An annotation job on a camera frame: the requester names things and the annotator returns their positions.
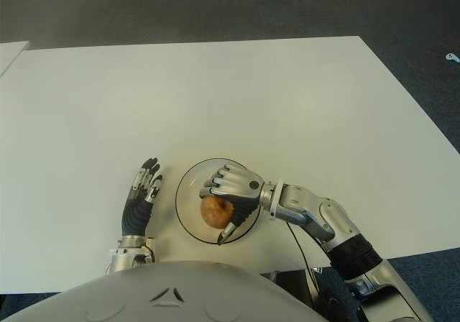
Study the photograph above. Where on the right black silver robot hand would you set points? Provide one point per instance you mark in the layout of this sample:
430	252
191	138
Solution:
237	187

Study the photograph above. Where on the white side table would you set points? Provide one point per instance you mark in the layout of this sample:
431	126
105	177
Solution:
9	56

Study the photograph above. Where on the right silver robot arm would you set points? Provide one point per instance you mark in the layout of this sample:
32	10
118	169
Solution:
334	225

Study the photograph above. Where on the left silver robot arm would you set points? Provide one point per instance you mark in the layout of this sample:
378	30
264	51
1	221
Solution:
127	255

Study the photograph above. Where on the white plate with black rim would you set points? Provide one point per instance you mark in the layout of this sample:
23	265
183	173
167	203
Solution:
188	214

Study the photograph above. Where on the red yellow apple with sticker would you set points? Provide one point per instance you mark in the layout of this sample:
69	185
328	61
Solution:
215	212

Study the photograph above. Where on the grey robot torso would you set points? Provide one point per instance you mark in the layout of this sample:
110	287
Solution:
161	297

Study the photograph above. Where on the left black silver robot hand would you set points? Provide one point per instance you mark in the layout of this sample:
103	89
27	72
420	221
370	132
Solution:
136	217

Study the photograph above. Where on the white handheld controller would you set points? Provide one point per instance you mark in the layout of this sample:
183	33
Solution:
453	57

